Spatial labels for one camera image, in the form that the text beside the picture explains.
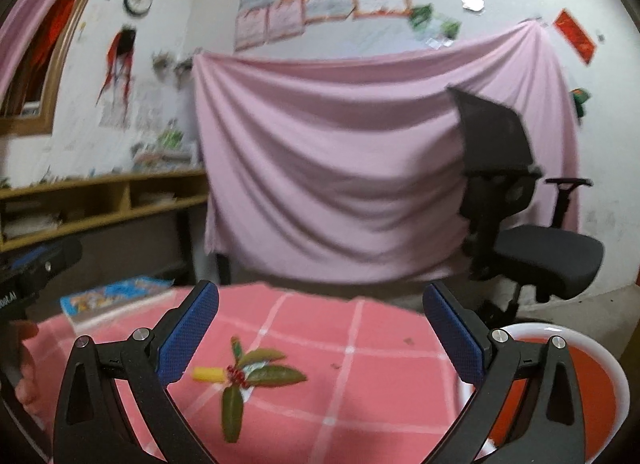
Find small yellow piece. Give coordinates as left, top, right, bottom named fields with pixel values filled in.
left=192, top=366, right=229, bottom=385

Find pink curtain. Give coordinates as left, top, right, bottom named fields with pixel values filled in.
left=0, top=0, right=109, bottom=101

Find glass jar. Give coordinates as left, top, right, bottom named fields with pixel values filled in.
left=158, top=118, right=184, bottom=148

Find pink hanging cloth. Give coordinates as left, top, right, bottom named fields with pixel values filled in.
left=192, top=19, right=584, bottom=286

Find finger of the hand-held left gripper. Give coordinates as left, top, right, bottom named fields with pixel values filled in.
left=0, top=249, right=45, bottom=279
left=22, top=236, right=84, bottom=290

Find stack of books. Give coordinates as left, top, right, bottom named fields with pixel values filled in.
left=130, top=141, right=199, bottom=173

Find metal wall rack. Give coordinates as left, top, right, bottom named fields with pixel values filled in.
left=151, top=47, right=204, bottom=85

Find red black tassel ornament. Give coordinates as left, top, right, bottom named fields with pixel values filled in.
left=95, top=27, right=137, bottom=105

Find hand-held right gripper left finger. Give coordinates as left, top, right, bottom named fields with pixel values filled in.
left=52, top=280, right=223, bottom=464

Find wooden shelf unit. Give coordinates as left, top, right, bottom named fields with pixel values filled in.
left=0, top=166, right=211, bottom=296

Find thin flat papers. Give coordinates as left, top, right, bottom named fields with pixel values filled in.
left=130, top=191, right=179, bottom=205

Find colourful softcover book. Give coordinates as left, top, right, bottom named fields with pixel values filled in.
left=60, top=277, right=176, bottom=333

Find pink checked tablecloth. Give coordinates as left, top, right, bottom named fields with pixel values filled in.
left=20, top=283, right=475, bottom=464

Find green wall ornament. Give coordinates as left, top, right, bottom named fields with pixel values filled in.
left=569, top=87, right=592, bottom=119

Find black mesh office chair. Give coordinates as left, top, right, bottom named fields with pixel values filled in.
left=446, top=86, right=605, bottom=326

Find red paper poster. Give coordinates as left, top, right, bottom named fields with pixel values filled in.
left=553, top=8, right=599, bottom=65

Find red hanging decoration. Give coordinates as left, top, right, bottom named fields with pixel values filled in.
left=22, top=0, right=76, bottom=106

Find white wall calendar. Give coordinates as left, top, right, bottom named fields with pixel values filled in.
left=98, top=83, right=156, bottom=129

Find orange plastic bucket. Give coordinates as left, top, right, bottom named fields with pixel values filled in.
left=467, top=322, right=631, bottom=464

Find green flower photo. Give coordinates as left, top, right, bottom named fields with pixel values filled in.
left=408, top=3, right=434, bottom=30
left=434, top=16, right=462, bottom=43

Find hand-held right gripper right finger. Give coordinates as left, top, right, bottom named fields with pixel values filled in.
left=422, top=282, right=587, bottom=464

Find pile of papers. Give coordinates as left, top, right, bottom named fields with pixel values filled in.
left=2, top=210, right=64, bottom=241

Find wooden window frame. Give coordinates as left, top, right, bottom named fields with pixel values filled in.
left=0, top=0, right=124, bottom=135

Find green leaf sprig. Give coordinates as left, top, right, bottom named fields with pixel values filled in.
left=221, top=336, right=308, bottom=444

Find person's left hand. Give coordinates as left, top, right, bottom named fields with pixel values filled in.
left=11, top=318, right=42, bottom=417

